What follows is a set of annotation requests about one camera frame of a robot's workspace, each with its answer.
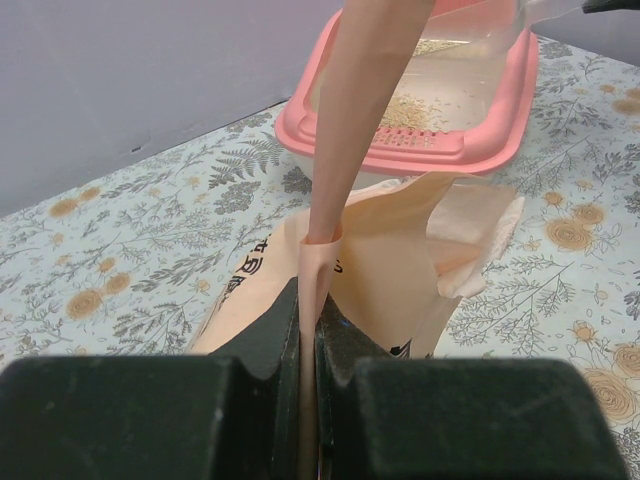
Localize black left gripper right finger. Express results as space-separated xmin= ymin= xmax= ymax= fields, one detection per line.
xmin=316 ymin=301 xmax=628 ymax=479

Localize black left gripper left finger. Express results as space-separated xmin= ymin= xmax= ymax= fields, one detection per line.
xmin=1 ymin=280 xmax=299 ymax=479

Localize floral patterned table mat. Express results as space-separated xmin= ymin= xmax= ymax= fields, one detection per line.
xmin=1 ymin=38 xmax=639 ymax=466

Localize clear plastic litter scoop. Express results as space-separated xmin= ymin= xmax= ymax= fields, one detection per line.
xmin=423 ymin=0 xmax=582 ymax=50

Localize peach cat litter bag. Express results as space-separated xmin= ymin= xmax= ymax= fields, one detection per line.
xmin=191 ymin=1 xmax=523 ymax=479

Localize beige litter pellets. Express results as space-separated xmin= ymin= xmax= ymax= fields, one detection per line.
xmin=379 ymin=39 xmax=462 ymax=130

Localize pink cat litter box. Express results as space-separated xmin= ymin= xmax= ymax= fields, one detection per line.
xmin=273 ymin=0 xmax=540 ymax=194

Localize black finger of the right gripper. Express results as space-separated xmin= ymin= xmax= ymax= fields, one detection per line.
xmin=582 ymin=0 xmax=640 ymax=13

